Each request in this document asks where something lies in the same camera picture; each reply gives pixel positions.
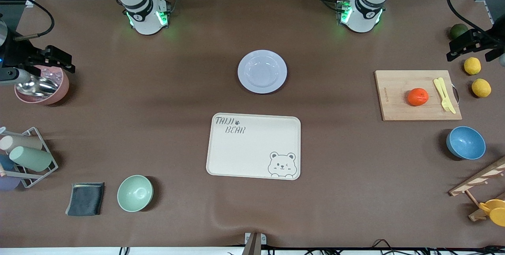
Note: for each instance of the yellow mug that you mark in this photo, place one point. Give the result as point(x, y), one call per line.
point(495, 211)

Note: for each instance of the blue cup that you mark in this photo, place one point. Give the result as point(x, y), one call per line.
point(4, 162)

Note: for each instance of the orange fruit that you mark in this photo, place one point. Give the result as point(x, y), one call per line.
point(418, 96)

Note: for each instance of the yellow lemon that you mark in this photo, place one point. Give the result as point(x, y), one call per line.
point(472, 66)
point(481, 88)

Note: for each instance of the dark grey folded cloth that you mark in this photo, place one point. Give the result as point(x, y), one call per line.
point(85, 199)

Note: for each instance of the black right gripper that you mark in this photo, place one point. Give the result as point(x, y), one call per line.
point(19, 53)

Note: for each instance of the yellow plastic fork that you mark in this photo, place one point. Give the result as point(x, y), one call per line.
point(437, 86)

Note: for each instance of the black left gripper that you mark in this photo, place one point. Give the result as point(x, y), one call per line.
point(486, 42)

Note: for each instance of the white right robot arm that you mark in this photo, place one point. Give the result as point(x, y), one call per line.
point(142, 10)

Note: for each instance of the cream tray with bear print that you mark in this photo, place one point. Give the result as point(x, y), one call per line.
point(253, 146)

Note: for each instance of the beige cup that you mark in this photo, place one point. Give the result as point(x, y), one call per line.
point(21, 142)

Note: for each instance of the light green bowl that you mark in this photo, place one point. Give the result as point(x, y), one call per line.
point(135, 193)

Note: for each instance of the blue bowl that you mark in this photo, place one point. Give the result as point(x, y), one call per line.
point(466, 143)

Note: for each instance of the purple cup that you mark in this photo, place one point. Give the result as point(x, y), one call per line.
point(8, 182)

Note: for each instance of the dark green avocado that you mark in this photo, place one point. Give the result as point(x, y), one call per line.
point(457, 30)

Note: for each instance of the lavender round plate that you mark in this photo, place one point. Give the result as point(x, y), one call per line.
point(262, 71)

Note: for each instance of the pink bowl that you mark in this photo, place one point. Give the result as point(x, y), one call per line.
point(59, 89)

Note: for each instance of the wooden cutting board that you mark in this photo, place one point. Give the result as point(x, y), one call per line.
point(394, 105)

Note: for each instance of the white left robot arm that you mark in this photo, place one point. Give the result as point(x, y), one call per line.
point(361, 10)

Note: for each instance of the mint green cup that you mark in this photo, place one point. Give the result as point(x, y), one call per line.
point(31, 158)

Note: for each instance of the brown table mat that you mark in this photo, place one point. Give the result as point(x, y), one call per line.
point(335, 192)

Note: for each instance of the wooden drying rack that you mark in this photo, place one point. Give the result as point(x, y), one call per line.
point(473, 180)

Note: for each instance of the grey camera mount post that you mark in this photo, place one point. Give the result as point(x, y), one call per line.
point(254, 243)

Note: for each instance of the metal scoop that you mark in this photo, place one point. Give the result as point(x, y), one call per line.
point(35, 87)

